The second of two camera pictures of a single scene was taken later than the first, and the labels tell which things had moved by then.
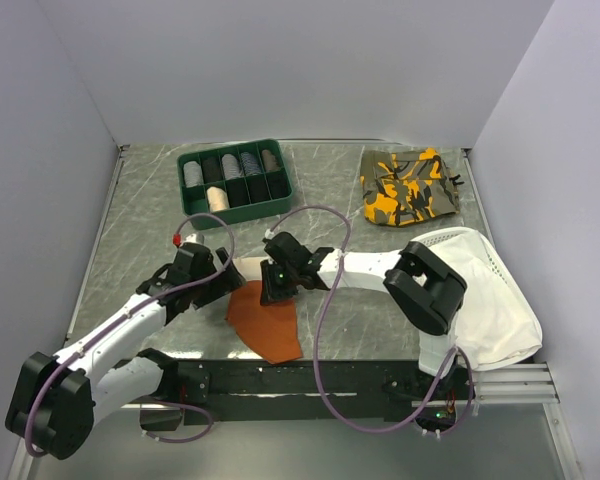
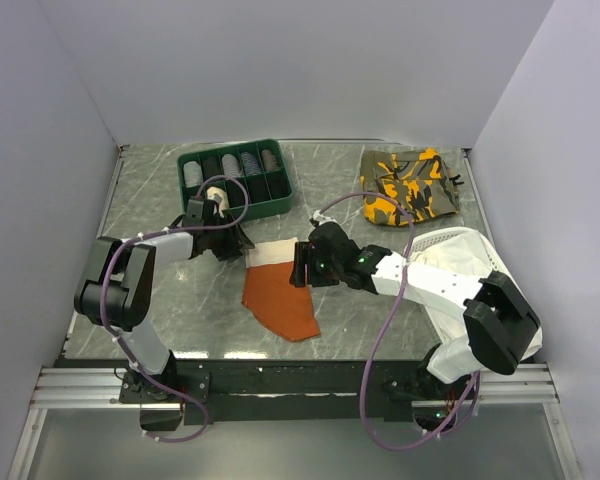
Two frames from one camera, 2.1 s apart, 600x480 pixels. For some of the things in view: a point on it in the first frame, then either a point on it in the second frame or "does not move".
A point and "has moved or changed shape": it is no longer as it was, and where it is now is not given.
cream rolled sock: x=217 y=198 does not move
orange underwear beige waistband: x=270 y=330 has moved or changed shape
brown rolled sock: x=269 y=161 does not move
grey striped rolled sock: x=193 y=174 does not move
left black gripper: x=231 y=280 → x=236 y=240
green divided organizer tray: x=238 y=184 does not move
